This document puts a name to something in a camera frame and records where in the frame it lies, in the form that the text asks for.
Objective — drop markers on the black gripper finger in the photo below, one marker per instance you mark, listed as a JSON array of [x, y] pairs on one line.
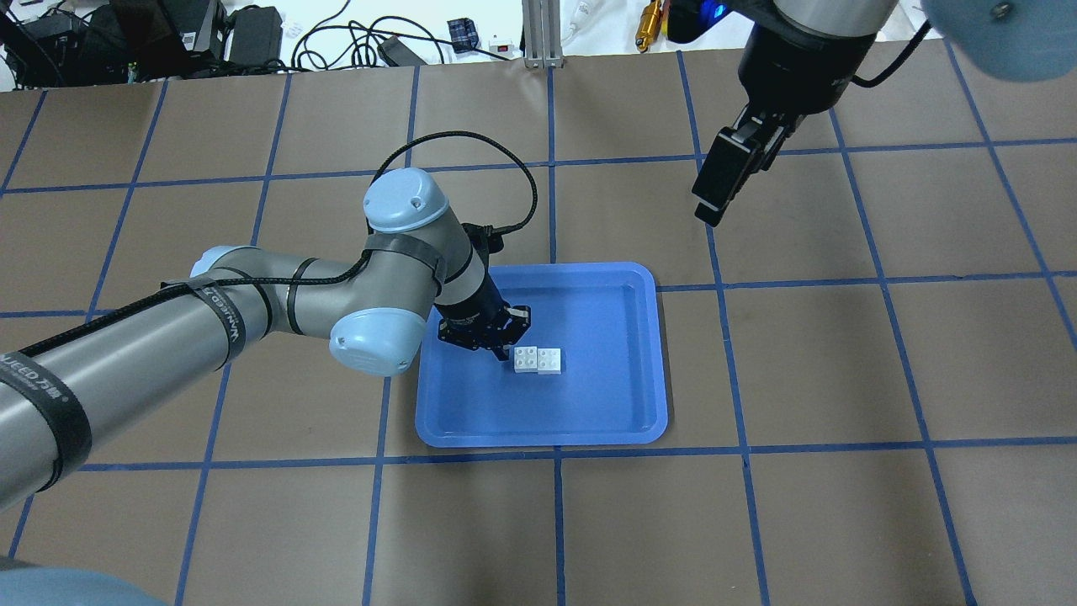
[[726, 167]]

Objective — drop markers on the white block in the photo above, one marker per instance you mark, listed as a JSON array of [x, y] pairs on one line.
[[550, 361], [525, 359]]

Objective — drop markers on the blue plastic tray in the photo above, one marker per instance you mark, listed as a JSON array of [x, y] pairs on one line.
[[588, 371]]

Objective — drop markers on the black power adapter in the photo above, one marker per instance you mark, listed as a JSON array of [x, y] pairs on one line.
[[255, 35]]

